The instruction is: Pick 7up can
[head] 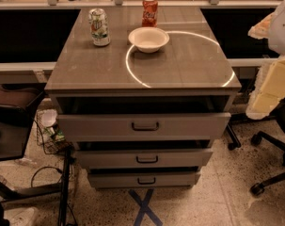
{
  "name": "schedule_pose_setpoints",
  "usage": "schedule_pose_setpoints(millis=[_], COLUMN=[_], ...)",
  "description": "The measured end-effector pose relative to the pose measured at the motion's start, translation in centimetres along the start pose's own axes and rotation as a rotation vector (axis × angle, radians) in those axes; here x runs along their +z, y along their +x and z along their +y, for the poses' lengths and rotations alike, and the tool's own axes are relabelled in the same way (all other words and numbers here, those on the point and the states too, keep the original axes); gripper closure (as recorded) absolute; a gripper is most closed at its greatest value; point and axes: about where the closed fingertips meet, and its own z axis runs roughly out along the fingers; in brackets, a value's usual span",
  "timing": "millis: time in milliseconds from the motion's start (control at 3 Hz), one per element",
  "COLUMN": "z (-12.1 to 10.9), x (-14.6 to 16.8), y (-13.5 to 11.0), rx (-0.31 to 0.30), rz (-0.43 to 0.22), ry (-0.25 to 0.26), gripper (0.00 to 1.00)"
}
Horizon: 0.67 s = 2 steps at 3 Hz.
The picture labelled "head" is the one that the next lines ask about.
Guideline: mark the green white 7up can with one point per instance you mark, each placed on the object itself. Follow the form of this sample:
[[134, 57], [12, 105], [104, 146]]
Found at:
[[99, 27]]

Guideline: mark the white paper bowl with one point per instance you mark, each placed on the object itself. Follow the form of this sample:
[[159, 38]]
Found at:
[[148, 39]]

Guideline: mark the dark chair left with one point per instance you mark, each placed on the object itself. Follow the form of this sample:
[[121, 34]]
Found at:
[[18, 106]]

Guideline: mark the grey drawer cabinet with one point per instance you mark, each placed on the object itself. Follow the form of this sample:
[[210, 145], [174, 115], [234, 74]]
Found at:
[[189, 75]]

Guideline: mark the orange soda can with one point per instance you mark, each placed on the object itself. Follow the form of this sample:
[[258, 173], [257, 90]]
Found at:
[[149, 17]]

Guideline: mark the top grey drawer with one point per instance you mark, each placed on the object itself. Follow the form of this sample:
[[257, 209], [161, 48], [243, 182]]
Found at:
[[143, 127]]

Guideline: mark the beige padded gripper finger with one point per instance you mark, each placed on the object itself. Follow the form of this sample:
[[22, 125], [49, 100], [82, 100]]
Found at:
[[261, 30], [269, 90]]

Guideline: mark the grey drawer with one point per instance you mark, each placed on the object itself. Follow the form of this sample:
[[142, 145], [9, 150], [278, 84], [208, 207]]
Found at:
[[144, 179], [141, 159], [143, 127]]

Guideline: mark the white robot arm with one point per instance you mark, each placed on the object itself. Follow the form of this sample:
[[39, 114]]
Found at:
[[276, 41]]

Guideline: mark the wire waste basket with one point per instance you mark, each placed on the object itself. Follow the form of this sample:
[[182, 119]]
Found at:
[[49, 134]]

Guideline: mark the bottom grey drawer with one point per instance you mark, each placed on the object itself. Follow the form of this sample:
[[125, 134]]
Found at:
[[144, 179]]

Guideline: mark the middle grey drawer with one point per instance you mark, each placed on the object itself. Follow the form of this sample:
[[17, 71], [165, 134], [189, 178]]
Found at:
[[141, 159]]

